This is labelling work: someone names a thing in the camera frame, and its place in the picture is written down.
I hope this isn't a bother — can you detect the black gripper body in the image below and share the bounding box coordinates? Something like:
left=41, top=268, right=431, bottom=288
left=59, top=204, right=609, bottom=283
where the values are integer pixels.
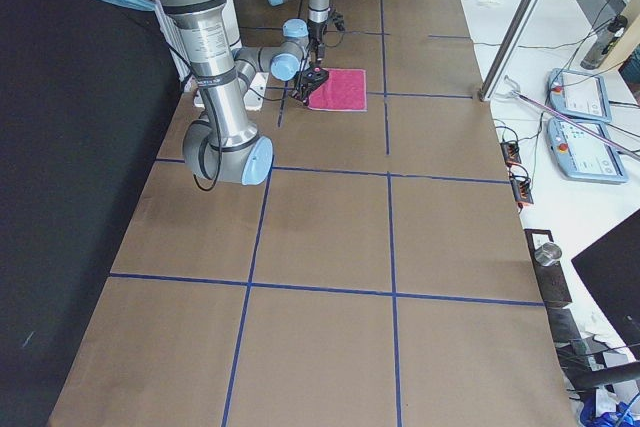
left=307, top=20, right=325, bottom=47
left=294, top=65, right=328, bottom=96

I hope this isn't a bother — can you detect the pink towel grey back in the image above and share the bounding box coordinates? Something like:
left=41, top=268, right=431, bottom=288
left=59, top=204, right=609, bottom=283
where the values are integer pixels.
left=308, top=68, right=367, bottom=112

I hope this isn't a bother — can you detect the grabber reach tool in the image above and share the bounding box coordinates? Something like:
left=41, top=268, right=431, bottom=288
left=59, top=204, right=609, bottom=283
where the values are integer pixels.
left=503, top=75, right=640, bottom=162

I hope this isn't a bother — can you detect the orange power strip far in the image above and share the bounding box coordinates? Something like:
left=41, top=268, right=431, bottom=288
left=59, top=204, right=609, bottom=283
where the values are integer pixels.
left=500, top=140, right=522, bottom=167

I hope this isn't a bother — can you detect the orange power strip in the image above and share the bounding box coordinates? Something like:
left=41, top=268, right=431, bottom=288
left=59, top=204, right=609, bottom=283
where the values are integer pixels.
left=500, top=140, right=522, bottom=167
left=509, top=174, right=534, bottom=208

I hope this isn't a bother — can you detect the orange power strip near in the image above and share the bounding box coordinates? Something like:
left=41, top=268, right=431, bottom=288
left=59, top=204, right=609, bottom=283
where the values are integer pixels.
left=509, top=174, right=534, bottom=208

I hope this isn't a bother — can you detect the upper teach pendant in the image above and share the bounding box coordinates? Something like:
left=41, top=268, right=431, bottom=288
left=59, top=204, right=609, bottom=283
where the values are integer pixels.
left=548, top=68, right=612, bottom=123

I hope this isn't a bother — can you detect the teach pendant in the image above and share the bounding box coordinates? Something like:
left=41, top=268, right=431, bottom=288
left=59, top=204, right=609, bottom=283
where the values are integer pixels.
left=547, top=118, right=629, bottom=185
left=548, top=68, right=612, bottom=123

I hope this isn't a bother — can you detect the lower teach pendant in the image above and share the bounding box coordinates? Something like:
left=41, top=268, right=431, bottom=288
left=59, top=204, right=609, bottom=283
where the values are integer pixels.
left=547, top=118, right=629, bottom=185

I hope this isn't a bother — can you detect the dark drink bottle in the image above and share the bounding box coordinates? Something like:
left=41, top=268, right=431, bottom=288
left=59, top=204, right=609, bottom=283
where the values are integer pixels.
left=581, top=15, right=628, bottom=70

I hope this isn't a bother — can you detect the small metal cup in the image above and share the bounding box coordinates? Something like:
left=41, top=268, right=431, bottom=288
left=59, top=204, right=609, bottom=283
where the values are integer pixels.
left=534, top=242, right=562, bottom=267

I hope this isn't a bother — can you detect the black plate under cup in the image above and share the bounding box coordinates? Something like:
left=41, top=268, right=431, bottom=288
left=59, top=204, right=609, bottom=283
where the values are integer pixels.
left=524, top=229, right=572, bottom=308

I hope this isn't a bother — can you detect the black monitor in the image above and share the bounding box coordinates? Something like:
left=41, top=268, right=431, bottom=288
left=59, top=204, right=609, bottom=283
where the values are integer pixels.
left=571, top=211, right=639, bottom=358

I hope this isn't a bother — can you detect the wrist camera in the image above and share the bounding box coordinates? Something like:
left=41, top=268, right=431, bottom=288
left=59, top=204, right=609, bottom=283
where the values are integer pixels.
left=330, top=11, right=346, bottom=32

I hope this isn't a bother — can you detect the aluminium frame post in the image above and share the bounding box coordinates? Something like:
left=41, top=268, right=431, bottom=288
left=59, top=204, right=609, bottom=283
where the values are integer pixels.
left=478, top=0, right=539, bottom=101

